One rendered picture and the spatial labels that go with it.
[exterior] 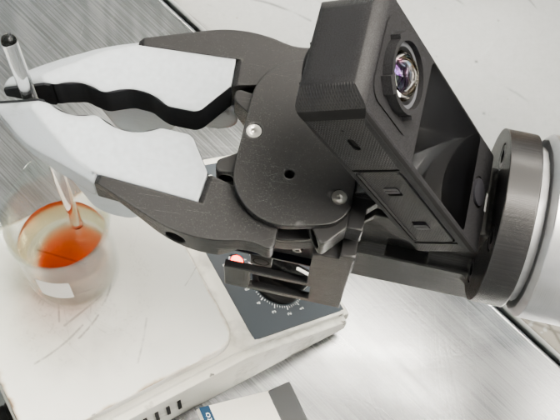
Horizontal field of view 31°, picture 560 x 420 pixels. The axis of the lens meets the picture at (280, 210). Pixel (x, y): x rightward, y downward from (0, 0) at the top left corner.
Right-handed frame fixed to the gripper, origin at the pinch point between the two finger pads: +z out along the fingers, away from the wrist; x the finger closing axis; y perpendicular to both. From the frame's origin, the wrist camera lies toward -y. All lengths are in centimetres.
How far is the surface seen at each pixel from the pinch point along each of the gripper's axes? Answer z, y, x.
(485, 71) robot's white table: -21.4, 26.0, 22.6
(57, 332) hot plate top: 0.2, 17.0, -4.8
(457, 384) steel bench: -22.6, 26.0, -0.3
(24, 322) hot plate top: 2.1, 17.0, -4.7
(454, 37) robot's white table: -18.9, 25.9, 24.9
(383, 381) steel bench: -18.0, 26.0, -1.1
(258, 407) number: -10.8, 24.6, -4.7
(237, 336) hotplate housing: -9.0, 19.1, -2.3
